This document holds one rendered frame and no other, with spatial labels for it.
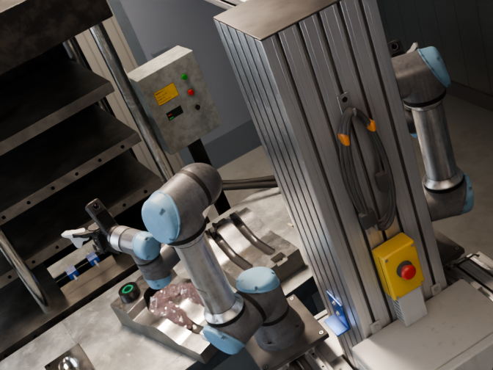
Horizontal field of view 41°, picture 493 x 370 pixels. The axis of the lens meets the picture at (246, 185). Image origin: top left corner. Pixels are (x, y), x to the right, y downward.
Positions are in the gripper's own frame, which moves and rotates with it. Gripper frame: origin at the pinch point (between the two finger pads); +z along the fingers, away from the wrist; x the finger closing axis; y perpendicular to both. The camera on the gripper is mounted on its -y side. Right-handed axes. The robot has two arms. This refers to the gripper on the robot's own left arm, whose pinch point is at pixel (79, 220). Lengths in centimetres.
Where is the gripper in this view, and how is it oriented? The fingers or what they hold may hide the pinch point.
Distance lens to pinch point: 217.5
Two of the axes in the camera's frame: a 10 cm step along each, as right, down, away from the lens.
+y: 2.5, 8.7, 4.3
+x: 6.4, -4.8, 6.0
